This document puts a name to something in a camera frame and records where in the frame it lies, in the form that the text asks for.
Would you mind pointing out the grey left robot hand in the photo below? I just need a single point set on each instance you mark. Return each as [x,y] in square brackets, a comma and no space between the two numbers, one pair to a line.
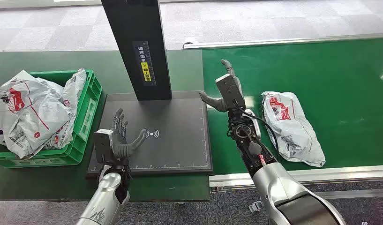
[120,148]

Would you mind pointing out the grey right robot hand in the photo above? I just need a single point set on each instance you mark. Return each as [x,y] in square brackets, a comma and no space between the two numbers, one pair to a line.
[216,103]

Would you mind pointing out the grey mailer package red print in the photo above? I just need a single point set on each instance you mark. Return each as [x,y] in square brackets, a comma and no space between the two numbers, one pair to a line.
[292,130]

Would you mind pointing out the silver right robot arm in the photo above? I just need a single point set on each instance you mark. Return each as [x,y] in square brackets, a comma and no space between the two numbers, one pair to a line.
[281,192]

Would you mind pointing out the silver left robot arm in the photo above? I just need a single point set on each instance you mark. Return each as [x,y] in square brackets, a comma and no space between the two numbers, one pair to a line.
[105,198]

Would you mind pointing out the green plastic basket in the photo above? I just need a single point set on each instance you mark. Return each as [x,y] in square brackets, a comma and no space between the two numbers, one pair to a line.
[85,124]

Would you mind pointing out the upright grey mailer package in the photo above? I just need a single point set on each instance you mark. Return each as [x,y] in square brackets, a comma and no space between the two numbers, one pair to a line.
[74,90]

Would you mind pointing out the large crumpled grey mailer package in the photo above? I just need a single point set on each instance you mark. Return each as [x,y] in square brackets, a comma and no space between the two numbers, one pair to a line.
[33,115]

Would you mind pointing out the white conveyor roller end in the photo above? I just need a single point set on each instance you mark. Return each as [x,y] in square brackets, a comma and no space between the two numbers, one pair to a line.
[189,41]

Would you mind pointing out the black yellow label sticker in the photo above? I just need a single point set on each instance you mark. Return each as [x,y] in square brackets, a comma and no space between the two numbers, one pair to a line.
[145,63]

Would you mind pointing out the green conveyor belt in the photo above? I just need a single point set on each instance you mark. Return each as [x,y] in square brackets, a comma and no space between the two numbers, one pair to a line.
[318,71]

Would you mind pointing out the black scale column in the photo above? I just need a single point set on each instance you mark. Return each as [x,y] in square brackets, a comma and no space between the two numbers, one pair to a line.
[138,28]

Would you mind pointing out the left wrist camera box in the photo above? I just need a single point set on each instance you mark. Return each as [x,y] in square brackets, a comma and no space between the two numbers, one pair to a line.
[102,146]

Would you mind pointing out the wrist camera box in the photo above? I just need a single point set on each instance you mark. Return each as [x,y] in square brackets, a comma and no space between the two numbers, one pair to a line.
[102,146]
[230,90]

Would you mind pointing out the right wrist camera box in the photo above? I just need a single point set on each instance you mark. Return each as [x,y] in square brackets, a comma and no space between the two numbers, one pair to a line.
[230,90]

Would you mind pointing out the thin aluminium conveyor rail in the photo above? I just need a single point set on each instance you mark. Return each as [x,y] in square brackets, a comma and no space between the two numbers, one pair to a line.
[287,41]

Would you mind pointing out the small metal frame bracket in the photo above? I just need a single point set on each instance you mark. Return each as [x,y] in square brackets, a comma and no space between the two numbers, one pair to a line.
[256,206]

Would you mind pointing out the wide aluminium conveyor rail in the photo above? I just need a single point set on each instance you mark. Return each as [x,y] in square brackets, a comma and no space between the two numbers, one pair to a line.
[349,173]

